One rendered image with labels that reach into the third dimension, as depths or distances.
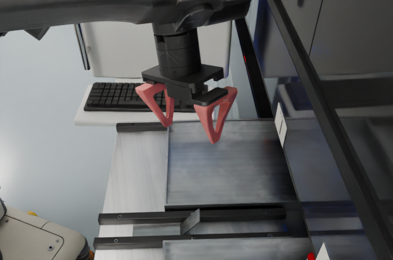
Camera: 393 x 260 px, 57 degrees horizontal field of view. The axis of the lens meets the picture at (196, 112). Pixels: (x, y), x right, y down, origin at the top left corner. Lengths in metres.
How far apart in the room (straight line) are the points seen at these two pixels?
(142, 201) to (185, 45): 0.47
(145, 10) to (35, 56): 2.85
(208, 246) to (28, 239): 0.98
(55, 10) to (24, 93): 2.48
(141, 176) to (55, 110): 1.74
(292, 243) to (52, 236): 1.04
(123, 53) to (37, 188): 1.10
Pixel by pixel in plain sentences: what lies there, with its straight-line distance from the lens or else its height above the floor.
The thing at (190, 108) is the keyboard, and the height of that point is 0.82.
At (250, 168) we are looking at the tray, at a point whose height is 0.88.
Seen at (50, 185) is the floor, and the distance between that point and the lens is 2.12.
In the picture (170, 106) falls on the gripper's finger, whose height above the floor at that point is 1.21.
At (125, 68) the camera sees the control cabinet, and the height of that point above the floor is 0.85.
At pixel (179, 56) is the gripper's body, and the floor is 1.32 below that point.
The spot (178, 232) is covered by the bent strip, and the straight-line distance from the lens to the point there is 0.80.
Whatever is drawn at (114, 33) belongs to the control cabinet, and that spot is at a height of 0.99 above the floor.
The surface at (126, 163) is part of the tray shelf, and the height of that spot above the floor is 0.88.
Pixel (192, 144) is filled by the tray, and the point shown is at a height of 0.88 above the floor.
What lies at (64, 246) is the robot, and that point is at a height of 0.28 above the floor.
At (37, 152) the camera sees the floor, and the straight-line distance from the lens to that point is 2.32.
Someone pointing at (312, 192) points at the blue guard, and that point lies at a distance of 0.65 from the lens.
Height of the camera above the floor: 1.57
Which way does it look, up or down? 41 degrees down
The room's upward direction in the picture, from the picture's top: straight up
